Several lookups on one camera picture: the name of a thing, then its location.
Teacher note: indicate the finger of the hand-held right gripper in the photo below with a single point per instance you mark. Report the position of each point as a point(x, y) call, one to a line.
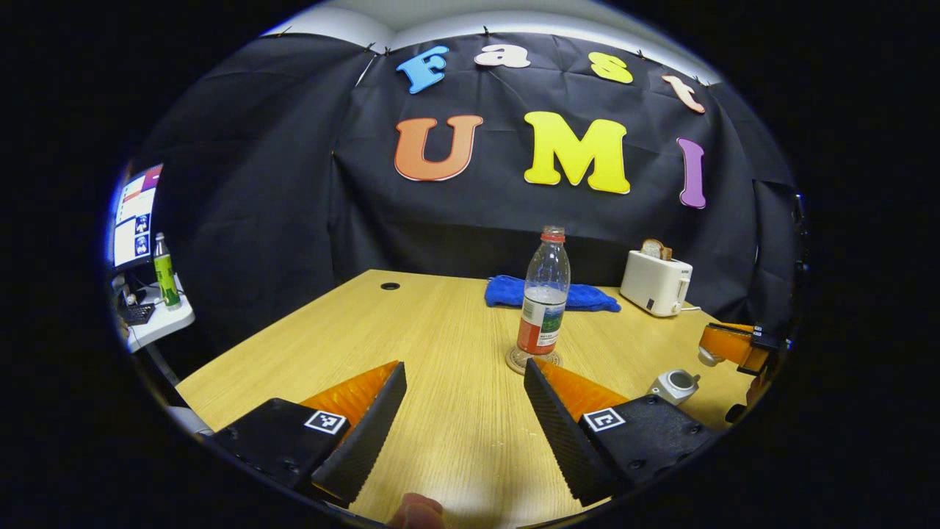
point(727, 344)

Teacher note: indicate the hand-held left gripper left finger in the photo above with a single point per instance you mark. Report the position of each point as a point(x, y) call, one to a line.
point(371, 433)

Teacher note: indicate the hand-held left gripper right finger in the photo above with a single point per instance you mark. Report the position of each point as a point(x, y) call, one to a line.
point(558, 441)

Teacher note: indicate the white teacup lid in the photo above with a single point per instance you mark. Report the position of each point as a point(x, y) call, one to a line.
point(707, 358)

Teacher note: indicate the white ceramic teacup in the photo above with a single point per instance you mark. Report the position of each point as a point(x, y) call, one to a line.
point(674, 386)

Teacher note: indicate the round wooden coaster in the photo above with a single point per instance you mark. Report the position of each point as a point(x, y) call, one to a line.
point(514, 361)

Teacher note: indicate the clear plastic water bottle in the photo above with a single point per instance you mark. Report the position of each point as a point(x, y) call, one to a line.
point(543, 294)

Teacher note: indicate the green drink bottle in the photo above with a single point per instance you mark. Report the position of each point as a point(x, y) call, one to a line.
point(166, 275)

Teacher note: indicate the white toaster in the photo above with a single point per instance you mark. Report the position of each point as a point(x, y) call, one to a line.
point(653, 283)

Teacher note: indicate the toasted bread slice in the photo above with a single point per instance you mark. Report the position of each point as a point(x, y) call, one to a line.
point(655, 250)

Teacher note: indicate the blue folded towel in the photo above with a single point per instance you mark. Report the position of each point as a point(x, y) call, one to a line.
point(587, 297)

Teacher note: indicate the white side table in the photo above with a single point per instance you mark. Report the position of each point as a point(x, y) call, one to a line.
point(165, 327)

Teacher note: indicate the small black keyboard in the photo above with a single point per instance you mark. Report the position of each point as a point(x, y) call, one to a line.
point(136, 314)

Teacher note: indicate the computer monitor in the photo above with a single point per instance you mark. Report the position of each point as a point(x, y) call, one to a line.
point(136, 217)

